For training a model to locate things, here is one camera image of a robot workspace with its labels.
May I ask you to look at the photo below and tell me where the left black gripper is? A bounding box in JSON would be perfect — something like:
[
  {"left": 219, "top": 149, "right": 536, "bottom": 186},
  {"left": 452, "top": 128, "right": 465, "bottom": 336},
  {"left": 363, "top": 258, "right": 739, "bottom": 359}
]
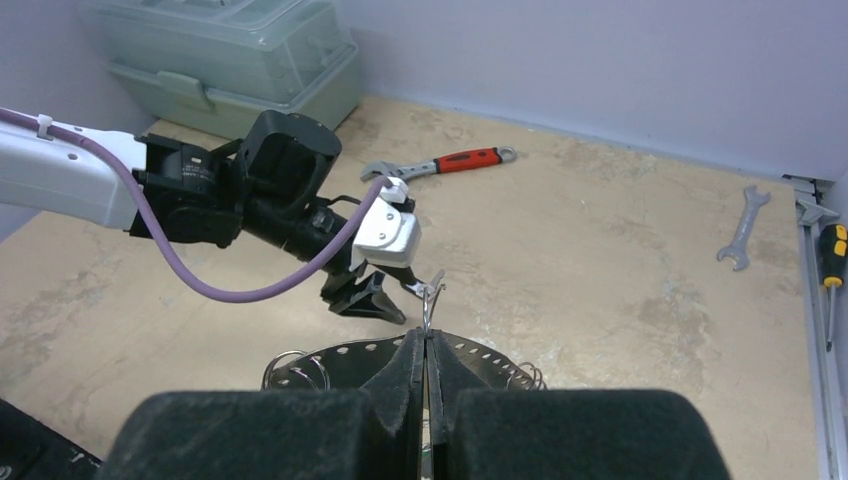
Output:
[{"left": 311, "top": 218, "right": 426, "bottom": 325}]

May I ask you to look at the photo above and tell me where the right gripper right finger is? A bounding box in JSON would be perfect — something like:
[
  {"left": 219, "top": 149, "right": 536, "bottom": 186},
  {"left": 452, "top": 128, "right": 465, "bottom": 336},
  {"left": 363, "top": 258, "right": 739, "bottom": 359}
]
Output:
[{"left": 427, "top": 330, "right": 731, "bottom": 479}]

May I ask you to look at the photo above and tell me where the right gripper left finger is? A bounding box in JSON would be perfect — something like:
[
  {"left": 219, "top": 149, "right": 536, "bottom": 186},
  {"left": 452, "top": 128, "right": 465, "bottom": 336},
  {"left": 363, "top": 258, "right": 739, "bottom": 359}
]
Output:
[{"left": 96, "top": 356, "right": 424, "bottom": 479}]

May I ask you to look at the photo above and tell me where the large perforated metal keyring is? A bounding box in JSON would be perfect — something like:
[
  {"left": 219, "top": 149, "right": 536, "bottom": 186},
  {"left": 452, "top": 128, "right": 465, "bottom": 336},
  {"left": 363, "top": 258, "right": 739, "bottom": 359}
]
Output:
[{"left": 260, "top": 290, "right": 548, "bottom": 391}]

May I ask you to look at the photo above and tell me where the green plastic toolbox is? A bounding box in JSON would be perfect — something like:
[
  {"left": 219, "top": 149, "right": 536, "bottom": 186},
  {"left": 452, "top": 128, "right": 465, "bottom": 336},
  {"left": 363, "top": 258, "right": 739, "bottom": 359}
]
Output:
[{"left": 78, "top": 1, "right": 363, "bottom": 139}]

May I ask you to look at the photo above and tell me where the silver open end wrench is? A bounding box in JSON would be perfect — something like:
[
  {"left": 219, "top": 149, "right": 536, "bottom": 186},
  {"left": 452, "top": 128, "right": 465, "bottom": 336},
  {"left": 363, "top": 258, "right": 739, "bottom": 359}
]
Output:
[{"left": 716, "top": 185, "right": 771, "bottom": 272}]

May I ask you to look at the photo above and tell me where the yellow black screwdriver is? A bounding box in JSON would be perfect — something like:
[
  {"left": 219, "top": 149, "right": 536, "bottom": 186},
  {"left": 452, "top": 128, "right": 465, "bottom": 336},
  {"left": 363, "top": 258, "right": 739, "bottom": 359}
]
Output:
[{"left": 818, "top": 223, "right": 847, "bottom": 352}]

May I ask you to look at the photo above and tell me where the red handled adjustable wrench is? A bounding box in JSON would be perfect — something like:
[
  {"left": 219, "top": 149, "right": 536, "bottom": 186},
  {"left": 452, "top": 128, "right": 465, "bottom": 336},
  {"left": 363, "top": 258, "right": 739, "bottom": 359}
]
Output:
[{"left": 360, "top": 146, "right": 518, "bottom": 182}]

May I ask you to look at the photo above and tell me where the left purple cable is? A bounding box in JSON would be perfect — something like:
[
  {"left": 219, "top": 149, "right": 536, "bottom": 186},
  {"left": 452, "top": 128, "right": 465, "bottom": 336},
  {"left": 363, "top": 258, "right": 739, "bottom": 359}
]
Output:
[{"left": 0, "top": 105, "right": 392, "bottom": 305}]

